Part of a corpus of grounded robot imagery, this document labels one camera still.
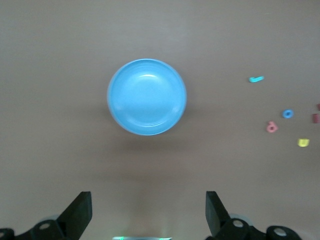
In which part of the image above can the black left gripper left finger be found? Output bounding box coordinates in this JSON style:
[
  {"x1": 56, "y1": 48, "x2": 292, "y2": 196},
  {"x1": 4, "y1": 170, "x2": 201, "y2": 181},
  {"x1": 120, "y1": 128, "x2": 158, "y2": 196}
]
[{"x1": 0, "y1": 191, "x2": 93, "y2": 240}]

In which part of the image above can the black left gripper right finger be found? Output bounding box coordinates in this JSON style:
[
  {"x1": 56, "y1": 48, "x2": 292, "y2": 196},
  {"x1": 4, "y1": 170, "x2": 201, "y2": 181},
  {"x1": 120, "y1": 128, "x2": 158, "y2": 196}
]
[{"x1": 205, "y1": 191, "x2": 301, "y2": 240}]

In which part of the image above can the pink foam letter p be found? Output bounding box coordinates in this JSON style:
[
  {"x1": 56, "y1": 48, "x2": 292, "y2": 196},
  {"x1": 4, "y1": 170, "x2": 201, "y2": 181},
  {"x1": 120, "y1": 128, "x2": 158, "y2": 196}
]
[{"x1": 266, "y1": 121, "x2": 279, "y2": 133}]

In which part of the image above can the blue plate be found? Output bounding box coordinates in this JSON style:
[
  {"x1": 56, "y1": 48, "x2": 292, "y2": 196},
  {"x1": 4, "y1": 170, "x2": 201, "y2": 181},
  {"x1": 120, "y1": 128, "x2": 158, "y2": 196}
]
[{"x1": 106, "y1": 58, "x2": 188, "y2": 137}]

